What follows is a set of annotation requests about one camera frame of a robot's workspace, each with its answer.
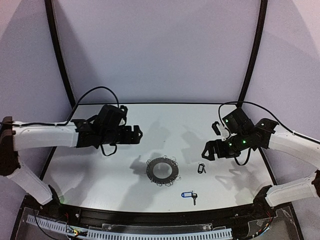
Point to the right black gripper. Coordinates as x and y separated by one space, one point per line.
218 148

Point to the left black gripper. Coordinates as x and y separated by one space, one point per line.
130 135

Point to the metal ring disc with keyrings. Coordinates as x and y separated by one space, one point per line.
163 171

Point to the blue tag key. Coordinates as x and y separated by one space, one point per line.
190 194

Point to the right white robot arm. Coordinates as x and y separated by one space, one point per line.
242 134

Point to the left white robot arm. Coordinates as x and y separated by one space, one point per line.
78 133

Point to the black tag key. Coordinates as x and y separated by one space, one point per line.
201 168

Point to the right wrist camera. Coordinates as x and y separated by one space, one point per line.
219 130

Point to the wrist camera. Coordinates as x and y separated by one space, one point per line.
219 130
124 112

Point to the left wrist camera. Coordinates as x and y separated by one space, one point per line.
124 112

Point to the white slotted cable duct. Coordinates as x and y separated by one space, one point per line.
126 232

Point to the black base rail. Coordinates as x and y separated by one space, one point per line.
94 217

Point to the left black frame post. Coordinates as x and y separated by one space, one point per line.
51 20

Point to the black frame post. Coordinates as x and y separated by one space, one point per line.
254 51
51 20

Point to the right black frame post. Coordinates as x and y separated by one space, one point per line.
254 51

